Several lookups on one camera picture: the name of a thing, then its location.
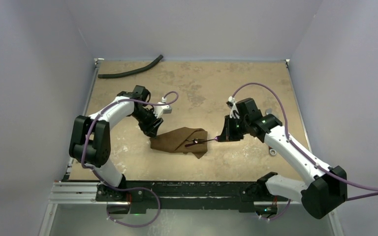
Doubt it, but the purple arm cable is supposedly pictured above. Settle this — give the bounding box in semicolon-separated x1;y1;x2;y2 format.
231;82;378;222
80;91;179;228

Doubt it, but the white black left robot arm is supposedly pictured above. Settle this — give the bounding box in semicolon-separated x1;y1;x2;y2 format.
68;86;171;201

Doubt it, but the aluminium extrusion rail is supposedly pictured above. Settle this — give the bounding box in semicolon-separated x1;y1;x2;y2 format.
49;182;128;206

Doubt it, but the adjustable wrench red handle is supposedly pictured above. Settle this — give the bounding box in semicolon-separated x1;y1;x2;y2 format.
265;108;277;156

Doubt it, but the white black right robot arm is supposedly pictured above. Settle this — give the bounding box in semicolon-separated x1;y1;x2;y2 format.
216;96;347;219

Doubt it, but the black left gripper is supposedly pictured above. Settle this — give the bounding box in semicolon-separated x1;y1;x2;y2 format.
130;108;163;139

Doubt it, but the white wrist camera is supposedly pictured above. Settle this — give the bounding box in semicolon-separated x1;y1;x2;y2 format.
153;102;172;118
226;96;240;118

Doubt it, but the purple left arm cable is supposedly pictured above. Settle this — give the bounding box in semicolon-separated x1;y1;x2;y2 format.
80;91;179;228

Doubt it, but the black foam tube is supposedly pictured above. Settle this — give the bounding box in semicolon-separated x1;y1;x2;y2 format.
97;55;164;79

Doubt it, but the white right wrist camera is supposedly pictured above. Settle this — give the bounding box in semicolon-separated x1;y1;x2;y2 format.
226;96;240;118

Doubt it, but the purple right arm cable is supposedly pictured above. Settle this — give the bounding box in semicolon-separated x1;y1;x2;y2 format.
231;82;378;222

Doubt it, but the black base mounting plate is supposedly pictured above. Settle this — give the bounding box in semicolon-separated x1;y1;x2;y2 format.
95;180;286;216

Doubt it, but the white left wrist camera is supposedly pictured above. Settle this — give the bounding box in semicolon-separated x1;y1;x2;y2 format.
153;102;172;118

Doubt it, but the brown fabric napkin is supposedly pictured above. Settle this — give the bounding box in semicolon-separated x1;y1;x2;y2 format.
150;127;208;159

